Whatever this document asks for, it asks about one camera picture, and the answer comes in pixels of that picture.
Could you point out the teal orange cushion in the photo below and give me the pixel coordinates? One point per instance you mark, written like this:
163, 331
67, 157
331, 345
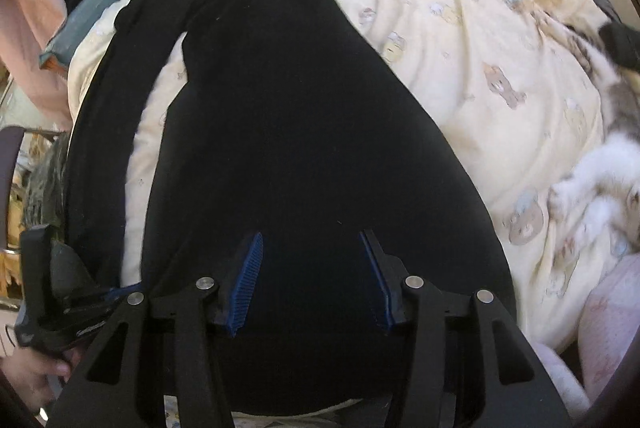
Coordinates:
85, 32

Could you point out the white grey cat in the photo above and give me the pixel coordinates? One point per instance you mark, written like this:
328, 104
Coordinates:
610, 167

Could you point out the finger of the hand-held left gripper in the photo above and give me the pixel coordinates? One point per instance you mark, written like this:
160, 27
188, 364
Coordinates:
122, 294

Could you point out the pink patterned pillow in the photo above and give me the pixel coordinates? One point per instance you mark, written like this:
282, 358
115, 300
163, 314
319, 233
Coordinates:
610, 323

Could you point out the pink curtain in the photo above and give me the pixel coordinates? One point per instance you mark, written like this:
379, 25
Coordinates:
30, 32

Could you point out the cream printed duvet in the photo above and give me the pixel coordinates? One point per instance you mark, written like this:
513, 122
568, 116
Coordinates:
475, 32

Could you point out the black pants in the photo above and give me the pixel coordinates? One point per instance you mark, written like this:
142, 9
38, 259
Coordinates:
300, 132

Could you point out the camouflage pants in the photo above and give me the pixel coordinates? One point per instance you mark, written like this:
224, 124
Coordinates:
47, 188

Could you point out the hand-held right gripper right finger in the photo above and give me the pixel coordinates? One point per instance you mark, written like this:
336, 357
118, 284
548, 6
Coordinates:
382, 293

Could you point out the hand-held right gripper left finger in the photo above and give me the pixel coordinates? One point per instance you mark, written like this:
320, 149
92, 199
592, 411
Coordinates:
247, 283

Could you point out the small black cloth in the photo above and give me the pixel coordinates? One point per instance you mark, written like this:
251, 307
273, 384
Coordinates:
622, 45

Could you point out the person's left hand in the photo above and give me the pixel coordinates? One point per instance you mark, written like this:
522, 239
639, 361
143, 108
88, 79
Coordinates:
25, 373

